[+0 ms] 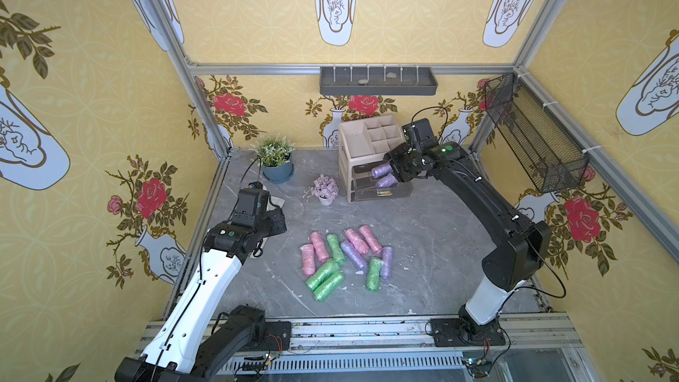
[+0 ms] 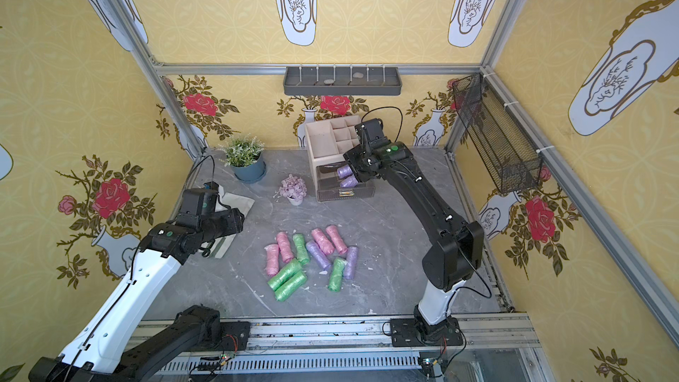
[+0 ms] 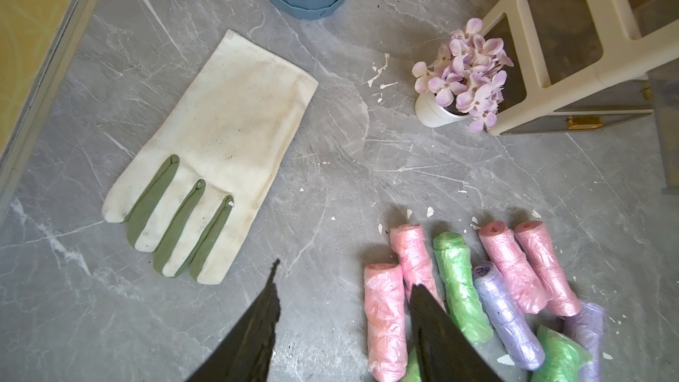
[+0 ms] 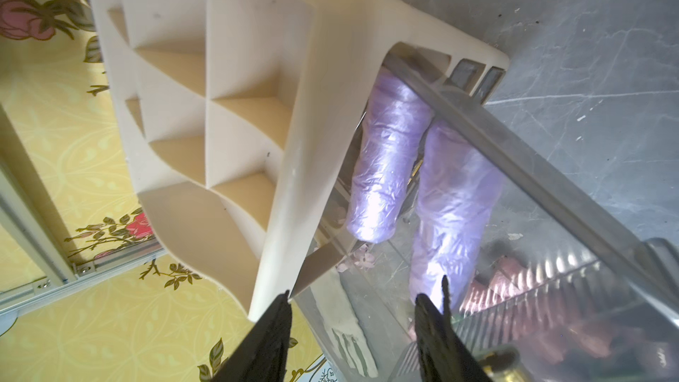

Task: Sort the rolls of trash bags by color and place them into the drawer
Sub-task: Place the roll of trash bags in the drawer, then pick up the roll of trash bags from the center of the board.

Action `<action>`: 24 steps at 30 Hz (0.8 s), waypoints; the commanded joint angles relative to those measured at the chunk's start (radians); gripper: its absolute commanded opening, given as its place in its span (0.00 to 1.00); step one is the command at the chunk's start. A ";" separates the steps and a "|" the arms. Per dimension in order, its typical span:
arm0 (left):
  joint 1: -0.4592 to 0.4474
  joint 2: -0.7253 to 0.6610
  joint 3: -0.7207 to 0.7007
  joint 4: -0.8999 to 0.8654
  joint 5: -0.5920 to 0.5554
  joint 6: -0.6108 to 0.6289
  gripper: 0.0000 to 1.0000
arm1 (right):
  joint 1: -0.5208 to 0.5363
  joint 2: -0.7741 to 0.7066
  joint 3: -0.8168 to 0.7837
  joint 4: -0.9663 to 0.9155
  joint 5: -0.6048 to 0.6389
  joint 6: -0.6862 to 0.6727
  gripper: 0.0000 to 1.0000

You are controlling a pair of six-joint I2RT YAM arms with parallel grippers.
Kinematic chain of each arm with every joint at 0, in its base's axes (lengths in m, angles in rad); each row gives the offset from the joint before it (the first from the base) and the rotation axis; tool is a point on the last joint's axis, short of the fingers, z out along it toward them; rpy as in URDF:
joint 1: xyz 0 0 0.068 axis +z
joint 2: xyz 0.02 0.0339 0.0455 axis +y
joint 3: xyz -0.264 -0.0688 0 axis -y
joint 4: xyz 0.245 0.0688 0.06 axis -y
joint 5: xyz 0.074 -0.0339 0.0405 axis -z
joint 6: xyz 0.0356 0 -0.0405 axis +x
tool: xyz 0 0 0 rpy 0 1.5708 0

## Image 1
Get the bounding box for purple trash bag roll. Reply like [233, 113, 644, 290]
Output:
[341, 241, 368, 271]
[380, 246, 394, 280]
[371, 163, 393, 180]
[375, 173, 398, 189]

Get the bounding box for green trash bag roll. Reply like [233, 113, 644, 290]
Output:
[326, 233, 346, 265]
[306, 258, 340, 291]
[313, 272, 345, 302]
[365, 257, 384, 292]

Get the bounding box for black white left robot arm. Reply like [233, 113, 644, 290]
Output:
[114, 182, 286, 381]

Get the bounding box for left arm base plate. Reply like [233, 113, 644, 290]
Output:
[240, 321, 292, 352]

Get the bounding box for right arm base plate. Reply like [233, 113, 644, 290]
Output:
[430, 318, 507, 347]

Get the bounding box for gray wall shelf tray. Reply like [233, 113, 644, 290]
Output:
[319, 65, 439, 97]

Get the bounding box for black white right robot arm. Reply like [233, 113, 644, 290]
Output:
[385, 118, 552, 332]

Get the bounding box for aluminum front rail frame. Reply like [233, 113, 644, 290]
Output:
[132, 312, 600, 382]

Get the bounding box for white green work glove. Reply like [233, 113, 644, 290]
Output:
[267, 196, 285, 210]

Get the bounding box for pink trash bag roll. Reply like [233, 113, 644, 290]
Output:
[309, 232, 330, 264]
[300, 243, 316, 278]
[359, 226, 383, 256]
[345, 228, 371, 256]

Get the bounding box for beige three-drawer organizer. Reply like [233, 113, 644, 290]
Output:
[338, 115, 413, 203]

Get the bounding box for purple flowers in white pot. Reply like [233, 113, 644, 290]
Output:
[311, 174, 339, 206]

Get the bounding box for black wire mesh basket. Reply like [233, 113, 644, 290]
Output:
[483, 74, 589, 193]

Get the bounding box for green plant in blue pot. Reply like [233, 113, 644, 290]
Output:
[253, 135, 295, 184]

